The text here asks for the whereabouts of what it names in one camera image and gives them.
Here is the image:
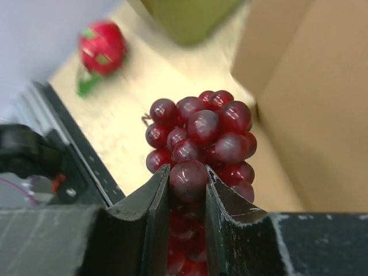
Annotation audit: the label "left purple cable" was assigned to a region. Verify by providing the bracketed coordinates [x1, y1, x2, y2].
[0, 175, 52, 206]

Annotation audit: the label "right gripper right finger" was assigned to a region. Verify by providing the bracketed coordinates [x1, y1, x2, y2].
[205, 166, 267, 275]

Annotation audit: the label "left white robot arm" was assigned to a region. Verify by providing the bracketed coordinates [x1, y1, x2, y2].
[1, 124, 66, 179]

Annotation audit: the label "green plastic basket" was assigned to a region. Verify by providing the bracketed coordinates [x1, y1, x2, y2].
[141, 0, 243, 46]

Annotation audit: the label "red grapes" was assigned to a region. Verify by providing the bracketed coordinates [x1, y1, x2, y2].
[141, 90, 257, 275]

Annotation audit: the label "left aluminium rail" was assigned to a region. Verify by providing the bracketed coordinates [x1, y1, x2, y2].
[3, 85, 55, 135]

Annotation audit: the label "red dragon fruit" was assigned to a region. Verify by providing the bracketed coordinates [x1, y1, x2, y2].
[76, 20, 128, 97]

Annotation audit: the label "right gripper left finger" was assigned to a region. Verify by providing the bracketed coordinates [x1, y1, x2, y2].
[107, 164, 170, 275]

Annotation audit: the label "cardboard paper box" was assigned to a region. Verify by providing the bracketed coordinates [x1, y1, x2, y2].
[232, 1, 367, 212]

